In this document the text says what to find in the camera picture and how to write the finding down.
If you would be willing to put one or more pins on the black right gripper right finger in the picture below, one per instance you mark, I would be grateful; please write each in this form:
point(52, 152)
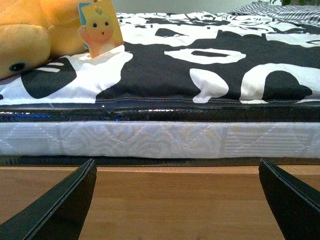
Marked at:
point(294, 204)

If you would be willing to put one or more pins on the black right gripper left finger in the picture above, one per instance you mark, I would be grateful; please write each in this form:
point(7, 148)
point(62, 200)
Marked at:
point(60, 213)

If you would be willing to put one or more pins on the yellow plush dinosaur toy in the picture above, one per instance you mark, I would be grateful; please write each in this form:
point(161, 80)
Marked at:
point(34, 31)

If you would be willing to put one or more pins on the white quilted mattress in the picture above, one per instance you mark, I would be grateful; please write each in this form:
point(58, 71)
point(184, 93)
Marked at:
point(210, 135)

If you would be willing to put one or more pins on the black and white bedsheet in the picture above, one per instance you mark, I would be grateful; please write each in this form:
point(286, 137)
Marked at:
point(196, 58)

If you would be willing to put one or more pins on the yellow cartoon hang tag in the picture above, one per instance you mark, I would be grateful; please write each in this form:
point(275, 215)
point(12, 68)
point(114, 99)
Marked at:
point(100, 30)

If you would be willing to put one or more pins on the grey striped pillow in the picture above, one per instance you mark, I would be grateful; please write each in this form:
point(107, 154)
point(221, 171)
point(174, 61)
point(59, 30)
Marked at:
point(298, 14)

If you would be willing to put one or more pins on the wooden bed frame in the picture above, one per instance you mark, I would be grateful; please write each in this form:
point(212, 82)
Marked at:
point(179, 203)

